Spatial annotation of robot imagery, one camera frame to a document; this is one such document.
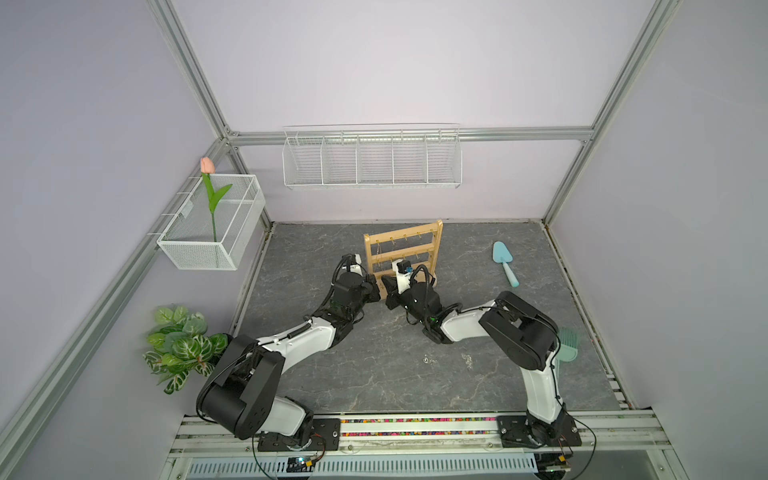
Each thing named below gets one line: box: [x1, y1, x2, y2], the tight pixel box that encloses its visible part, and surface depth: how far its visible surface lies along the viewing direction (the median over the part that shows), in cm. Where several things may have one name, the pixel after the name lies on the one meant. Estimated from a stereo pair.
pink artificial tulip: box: [200, 157, 233, 242], surface depth 81 cm
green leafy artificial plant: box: [143, 305, 229, 394], surface depth 63 cm
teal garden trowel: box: [492, 241, 519, 288], surface depth 111 cm
